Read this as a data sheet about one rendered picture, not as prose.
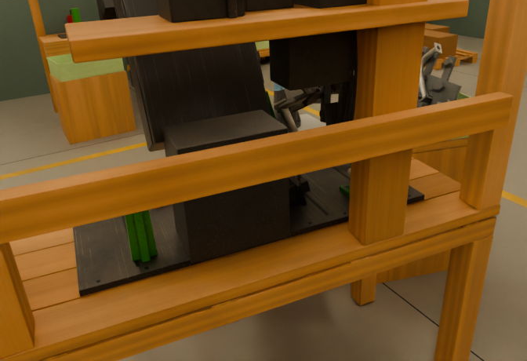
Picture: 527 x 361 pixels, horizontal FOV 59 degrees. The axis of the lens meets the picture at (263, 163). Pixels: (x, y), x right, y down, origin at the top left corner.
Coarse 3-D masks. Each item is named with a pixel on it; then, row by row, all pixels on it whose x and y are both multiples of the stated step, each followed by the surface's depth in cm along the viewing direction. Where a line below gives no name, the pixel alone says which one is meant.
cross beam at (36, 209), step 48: (480, 96) 128; (240, 144) 104; (288, 144) 104; (336, 144) 110; (384, 144) 116; (0, 192) 87; (48, 192) 87; (96, 192) 91; (144, 192) 95; (192, 192) 99; (0, 240) 87
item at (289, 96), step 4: (284, 92) 144; (288, 92) 144; (292, 92) 144; (296, 92) 144; (300, 92) 144; (288, 96) 143; (292, 96) 143; (288, 100) 142; (292, 100) 142; (300, 100) 144; (284, 104) 142; (288, 104) 142; (292, 104) 143; (284, 108) 143
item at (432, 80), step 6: (438, 54) 240; (432, 60) 242; (432, 66) 242; (426, 72) 245; (432, 78) 240; (438, 78) 236; (426, 84) 243; (432, 84) 239; (432, 96) 237; (420, 102) 236
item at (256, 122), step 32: (192, 128) 125; (224, 128) 124; (256, 128) 123; (224, 192) 122; (256, 192) 126; (288, 192) 130; (192, 224) 122; (224, 224) 126; (256, 224) 130; (288, 224) 134; (192, 256) 125
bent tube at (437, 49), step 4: (436, 44) 235; (436, 48) 234; (440, 48) 236; (428, 52) 239; (432, 52) 237; (436, 52) 236; (440, 52) 234; (424, 56) 241; (428, 56) 240; (424, 60) 242; (420, 68) 243; (420, 72) 243; (420, 76) 242; (420, 80) 241; (420, 84) 240; (424, 84) 239; (420, 88) 239; (424, 88) 238; (424, 92) 237
